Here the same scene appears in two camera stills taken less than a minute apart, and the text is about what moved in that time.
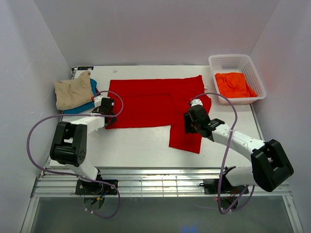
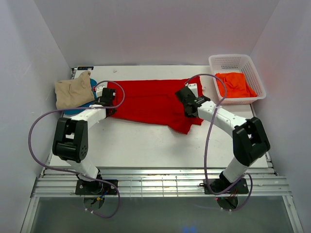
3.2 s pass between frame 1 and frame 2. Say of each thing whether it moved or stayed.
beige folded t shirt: stayed
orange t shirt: stayed
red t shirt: moved
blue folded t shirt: stayed
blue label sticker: stayed
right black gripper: moved
